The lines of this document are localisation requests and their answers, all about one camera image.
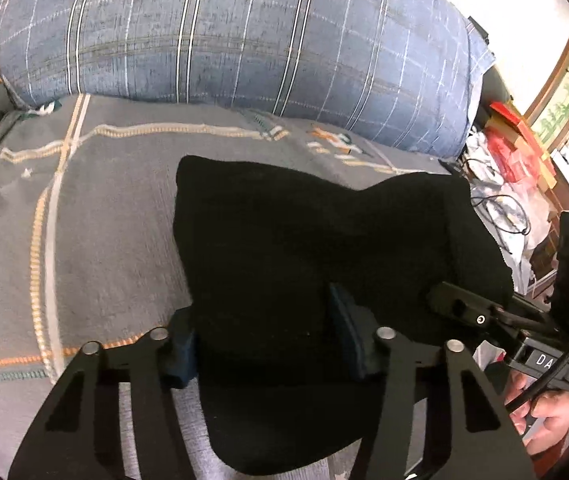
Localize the blue plaid quilt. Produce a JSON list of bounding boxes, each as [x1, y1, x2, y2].
[[0, 0, 494, 158]]

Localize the black pants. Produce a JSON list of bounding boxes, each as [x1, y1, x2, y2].
[[173, 156, 513, 476]]

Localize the framed bamboo picture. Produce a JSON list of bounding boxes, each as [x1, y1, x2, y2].
[[524, 37, 569, 153]]

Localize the red plastic bag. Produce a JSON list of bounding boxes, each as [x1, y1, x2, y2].
[[483, 102, 557, 193]]

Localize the grey patterned bed sheet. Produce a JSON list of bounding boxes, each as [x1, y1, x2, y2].
[[0, 76, 442, 479]]

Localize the black wires on nightstand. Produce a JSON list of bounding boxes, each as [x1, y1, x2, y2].
[[439, 156, 533, 252]]

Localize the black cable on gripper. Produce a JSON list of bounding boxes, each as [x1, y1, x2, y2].
[[503, 268, 569, 411]]

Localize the right hand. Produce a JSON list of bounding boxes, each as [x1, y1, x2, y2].
[[510, 390, 569, 456]]

